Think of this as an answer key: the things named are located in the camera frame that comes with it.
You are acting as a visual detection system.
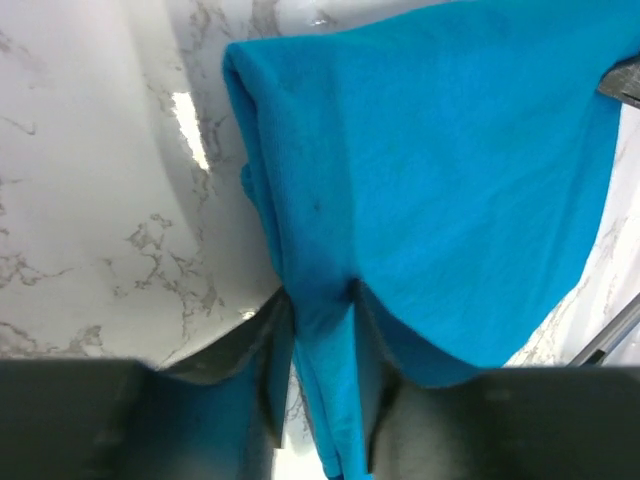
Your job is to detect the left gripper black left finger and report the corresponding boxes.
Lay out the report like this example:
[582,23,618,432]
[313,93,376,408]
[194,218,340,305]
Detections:
[1,291,294,479]

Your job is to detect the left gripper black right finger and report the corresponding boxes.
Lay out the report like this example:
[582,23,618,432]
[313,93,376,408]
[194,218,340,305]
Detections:
[351,281,639,479]

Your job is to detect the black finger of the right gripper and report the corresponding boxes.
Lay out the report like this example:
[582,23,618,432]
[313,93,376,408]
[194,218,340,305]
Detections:
[598,54,640,108]

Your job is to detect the blue t shirt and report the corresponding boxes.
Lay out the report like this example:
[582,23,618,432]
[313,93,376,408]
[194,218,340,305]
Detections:
[222,0,640,480]

